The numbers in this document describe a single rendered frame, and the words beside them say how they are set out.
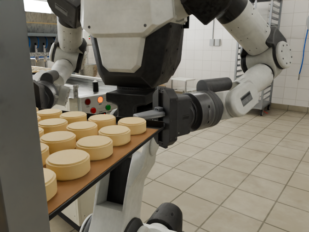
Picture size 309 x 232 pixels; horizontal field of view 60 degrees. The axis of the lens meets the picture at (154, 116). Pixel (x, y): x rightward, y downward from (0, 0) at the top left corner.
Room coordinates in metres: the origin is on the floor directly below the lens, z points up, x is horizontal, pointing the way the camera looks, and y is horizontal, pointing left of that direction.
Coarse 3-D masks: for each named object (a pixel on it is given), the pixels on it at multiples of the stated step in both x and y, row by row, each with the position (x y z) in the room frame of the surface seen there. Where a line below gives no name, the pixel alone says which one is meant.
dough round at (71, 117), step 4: (68, 112) 0.51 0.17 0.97; (72, 112) 0.51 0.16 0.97; (76, 112) 0.51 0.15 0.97; (80, 112) 0.51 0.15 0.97; (84, 112) 0.51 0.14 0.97; (60, 116) 0.49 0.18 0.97; (64, 116) 0.48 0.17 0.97; (68, 116) 0.48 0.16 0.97; (72, 116) 0.48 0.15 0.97; (76, 116) 0.48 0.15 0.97; (80, 116) 0.49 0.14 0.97; (84, 116) 0.49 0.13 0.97; (68, 120) 0.48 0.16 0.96; (72, 120) 0.48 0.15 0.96; (76, 120) 0.48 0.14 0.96; (80, 120) 0.48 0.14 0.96; (84, 120) 0.49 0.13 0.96; (68, 124) 0.48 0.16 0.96
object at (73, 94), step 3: (66, 84) 1.40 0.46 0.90; (72, 87) 1.32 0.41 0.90; (75, 87) 1.32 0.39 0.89; (78, 87) 1.33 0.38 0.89; (72, 90) 1.32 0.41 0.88; (75, 90) 1.33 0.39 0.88; (69, 93) 1.34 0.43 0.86; (72, 93) 1.32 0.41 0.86; (75, 93) 1.33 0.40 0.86; (69, 96) 1.34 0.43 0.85; (72, 96) 1.32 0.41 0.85; (75, 96) 1.32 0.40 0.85; (78, 96) 1.34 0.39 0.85
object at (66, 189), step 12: (144, 132) 0.45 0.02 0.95; (132, 144) 0.39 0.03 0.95; (120, 156) 0.34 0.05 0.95; (96, 168) 0.30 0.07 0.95; (108, 168) 0.30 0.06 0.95; (72, 180) 0.27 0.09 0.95; (84, 180) 0.27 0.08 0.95; (60, 192) 0.25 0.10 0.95; (72, 192) 0.25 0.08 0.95; (48, 204) 0.23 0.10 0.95; (60, 204) 0.23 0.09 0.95
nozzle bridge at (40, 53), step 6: (30, 36) 1.99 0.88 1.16; (42, 36) 2.00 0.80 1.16; (48, 36) 2.00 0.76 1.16; (54, 36) 2.03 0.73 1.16; (30, 42) 1.98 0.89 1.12; (36, 42) 2.01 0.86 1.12; (42, 42) 2.05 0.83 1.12; (48, 42) 2.08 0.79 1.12; (30, 48) 1.98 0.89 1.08; (42, 48) 2.04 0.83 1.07; (48, 48) 2.08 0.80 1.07; (30, 54) 1.93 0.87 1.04; (36, 54) 1.96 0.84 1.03; (42, 54) 1.99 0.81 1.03; (48, 54) 2.02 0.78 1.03
